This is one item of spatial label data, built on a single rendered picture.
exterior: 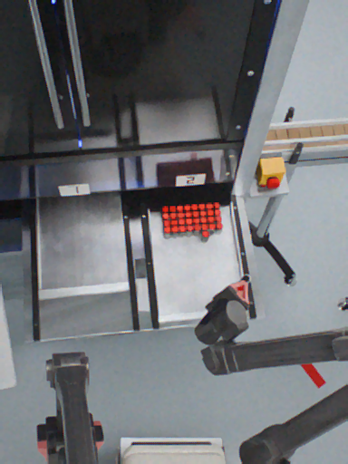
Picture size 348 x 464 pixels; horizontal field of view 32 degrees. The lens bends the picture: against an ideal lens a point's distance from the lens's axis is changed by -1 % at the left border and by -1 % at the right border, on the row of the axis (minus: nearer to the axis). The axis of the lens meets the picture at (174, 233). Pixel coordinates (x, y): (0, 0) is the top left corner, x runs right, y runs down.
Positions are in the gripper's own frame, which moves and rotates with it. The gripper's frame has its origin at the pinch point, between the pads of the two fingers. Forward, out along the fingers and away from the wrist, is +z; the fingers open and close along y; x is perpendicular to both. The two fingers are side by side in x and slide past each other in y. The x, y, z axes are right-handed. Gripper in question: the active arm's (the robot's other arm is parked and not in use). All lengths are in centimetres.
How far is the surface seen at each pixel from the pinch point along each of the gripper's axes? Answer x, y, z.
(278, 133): 19, -3, 66
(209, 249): 8.8, -24.7, 27.6
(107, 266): 26.5, -41.2, 7.5
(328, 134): 8, 6, 75
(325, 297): -51, -67, 107
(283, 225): -16, -70, 125
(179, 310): 2.6, -32.4, 8.6
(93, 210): 42, -41, 19
